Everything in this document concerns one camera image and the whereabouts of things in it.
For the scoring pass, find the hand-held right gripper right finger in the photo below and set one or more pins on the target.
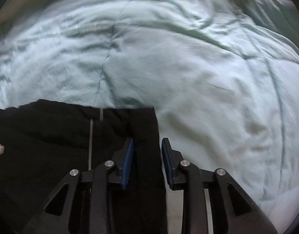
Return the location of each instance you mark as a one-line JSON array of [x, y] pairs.
[[167, 165]]

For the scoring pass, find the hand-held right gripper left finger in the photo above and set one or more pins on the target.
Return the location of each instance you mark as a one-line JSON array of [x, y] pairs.
[[127, 165]]

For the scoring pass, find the black hooded jacket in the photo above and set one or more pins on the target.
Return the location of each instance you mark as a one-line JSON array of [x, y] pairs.
[[47, 136]]

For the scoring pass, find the light teal comforter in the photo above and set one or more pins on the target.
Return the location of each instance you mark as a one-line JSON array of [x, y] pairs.
[[176, 65]]

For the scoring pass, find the light teal pillow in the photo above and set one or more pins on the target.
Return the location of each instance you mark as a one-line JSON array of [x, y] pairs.
[[266, 14]]

